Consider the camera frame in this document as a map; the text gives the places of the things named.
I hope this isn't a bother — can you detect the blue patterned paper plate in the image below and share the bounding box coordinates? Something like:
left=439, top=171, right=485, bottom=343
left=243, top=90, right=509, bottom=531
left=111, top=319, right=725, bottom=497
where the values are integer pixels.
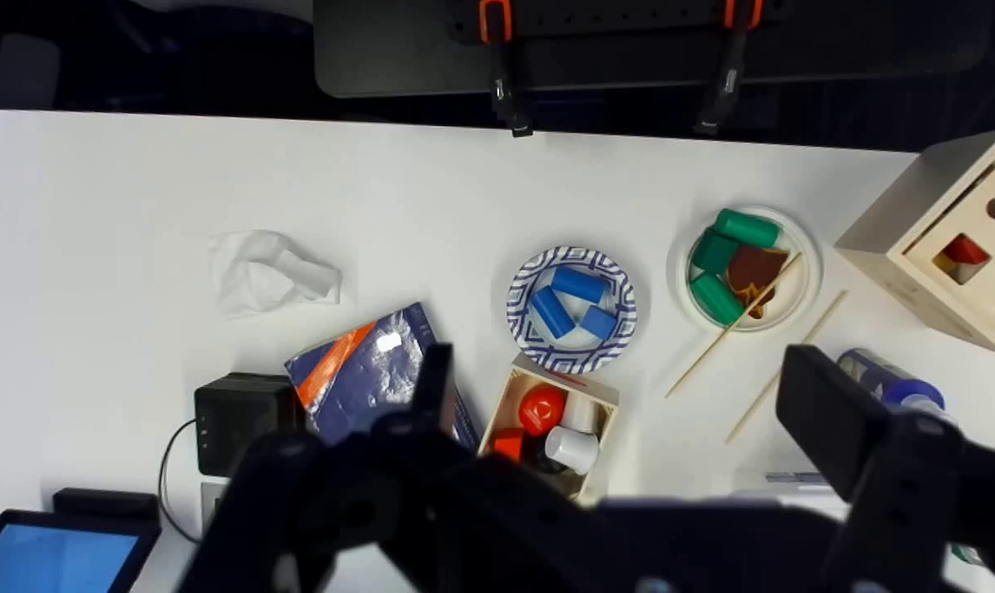
left=504, top=242, right=640, bottom=375

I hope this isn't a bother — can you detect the crumpled white tissue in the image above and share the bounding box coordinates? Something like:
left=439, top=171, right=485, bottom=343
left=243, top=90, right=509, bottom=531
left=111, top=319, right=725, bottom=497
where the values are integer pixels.
left=208, top=230, right=343, bottom=317

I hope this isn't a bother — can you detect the black orange clamp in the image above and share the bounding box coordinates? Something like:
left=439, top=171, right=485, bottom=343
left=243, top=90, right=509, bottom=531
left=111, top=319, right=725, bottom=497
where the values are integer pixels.
left=476, top=0, right=534, bottom=138
left=696, top=0, right=765, bottom=136

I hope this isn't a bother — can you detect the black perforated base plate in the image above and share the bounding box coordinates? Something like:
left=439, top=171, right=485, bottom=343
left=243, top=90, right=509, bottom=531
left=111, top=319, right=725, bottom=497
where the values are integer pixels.
left=314, top=0, right=995, bottom=97

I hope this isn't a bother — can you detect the tablet with blue screen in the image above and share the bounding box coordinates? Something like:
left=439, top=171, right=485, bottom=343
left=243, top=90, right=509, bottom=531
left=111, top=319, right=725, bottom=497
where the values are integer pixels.
left=0, top=510, right=160, bottom=593

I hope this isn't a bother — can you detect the wooden chopstick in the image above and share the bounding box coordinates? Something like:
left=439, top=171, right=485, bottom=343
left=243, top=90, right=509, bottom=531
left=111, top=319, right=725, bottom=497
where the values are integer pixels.
left=663, top=254, right=801, bottom=398
left=722, top=287, right=855, bottom=445

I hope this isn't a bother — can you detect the black power adapter box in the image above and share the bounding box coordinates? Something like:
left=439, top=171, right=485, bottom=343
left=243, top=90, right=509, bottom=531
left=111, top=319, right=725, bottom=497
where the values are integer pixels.
left=194, top=371, right=305, bottom=478

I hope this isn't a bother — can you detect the blue capped plastic bottle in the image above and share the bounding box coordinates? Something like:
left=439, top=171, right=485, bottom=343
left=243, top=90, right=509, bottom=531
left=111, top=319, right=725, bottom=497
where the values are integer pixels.
left=836, top=350, right=947, bottom=416

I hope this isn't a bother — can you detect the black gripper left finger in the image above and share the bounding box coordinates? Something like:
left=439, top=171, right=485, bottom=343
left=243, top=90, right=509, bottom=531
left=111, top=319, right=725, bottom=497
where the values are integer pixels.
left=177, top=339, right=493, bottom=593

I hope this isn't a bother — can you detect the wooden shape sorter box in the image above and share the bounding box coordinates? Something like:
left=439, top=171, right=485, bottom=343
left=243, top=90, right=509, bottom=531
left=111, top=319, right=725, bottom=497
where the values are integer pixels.
left=836, top=132, right=995, bottom=351

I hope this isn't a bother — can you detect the white plate with blocks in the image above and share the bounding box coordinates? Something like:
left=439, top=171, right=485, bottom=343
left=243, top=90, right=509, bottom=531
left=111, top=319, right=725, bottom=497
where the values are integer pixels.
left=669, top=203, right=823, bottom=332

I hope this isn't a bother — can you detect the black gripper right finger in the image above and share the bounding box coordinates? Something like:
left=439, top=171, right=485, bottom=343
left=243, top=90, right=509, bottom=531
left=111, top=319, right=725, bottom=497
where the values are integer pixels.
left=776, top=347, right=995, bottom=593

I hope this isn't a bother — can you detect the blue orange textbook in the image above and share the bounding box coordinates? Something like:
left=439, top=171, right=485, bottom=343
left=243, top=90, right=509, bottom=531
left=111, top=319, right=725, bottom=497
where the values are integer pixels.
left=285, top=303, right=482, bottom=450

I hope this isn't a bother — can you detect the small wooden tray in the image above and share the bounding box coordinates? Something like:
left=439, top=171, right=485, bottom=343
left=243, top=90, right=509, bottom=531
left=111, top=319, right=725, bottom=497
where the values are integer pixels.
left=477, top=357, right=619, bottom=502

